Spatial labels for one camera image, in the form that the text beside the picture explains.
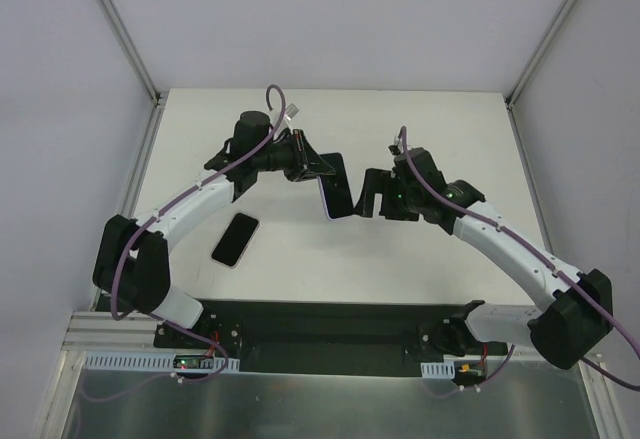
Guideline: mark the right aluminium frame post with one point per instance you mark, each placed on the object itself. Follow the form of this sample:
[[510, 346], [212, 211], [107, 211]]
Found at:
[[542, 48]]

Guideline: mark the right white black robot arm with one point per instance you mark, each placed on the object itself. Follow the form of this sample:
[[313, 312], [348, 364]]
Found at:
[[570, 310]]

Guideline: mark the left white slotted cable duct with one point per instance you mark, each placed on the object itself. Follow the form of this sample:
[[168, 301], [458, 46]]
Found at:
[[159, 362]]

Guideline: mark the left aluminium frame post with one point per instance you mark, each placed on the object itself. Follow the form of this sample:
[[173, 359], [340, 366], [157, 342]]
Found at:
[[129, 49]]

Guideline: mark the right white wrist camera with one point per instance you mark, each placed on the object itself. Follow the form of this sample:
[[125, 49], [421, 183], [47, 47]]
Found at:
[[396, 144]]

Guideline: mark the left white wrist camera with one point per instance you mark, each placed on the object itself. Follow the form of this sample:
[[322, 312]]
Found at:
[[290, 112]]

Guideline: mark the aluminium frame post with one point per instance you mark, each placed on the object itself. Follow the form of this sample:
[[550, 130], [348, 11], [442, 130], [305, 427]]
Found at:
[[129, 49], [542, 48]]

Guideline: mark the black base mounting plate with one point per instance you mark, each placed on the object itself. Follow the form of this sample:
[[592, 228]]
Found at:
[[342, 339]]

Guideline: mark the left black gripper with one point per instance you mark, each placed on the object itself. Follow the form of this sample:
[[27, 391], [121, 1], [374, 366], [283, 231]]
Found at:
[[300, 155]]

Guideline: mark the white slotted cable duct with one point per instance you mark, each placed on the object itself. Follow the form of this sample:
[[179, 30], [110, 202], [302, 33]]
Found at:
[[159, 362], [444, 370]]

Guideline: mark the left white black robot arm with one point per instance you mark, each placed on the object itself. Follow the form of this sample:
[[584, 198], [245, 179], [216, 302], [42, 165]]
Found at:
[[132, 263]]

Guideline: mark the right white slotted cable duct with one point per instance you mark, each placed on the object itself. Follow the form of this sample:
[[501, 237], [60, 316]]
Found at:
[[444, 370]]

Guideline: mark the phone in clear purple case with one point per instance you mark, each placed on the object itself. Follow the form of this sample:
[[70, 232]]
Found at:
[[235, 240]]

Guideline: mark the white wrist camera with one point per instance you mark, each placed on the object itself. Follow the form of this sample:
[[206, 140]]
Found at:
[[290, 112], [396, 144]]

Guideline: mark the phone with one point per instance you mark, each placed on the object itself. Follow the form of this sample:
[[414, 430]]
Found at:
[[335, 189], [235, 240]]

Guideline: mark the aluminium extrusion rail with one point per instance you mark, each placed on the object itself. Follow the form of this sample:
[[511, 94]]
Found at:
[[91, 330]]

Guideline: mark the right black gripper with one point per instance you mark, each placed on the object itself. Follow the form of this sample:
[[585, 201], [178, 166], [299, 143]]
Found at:
[[388, 196]]

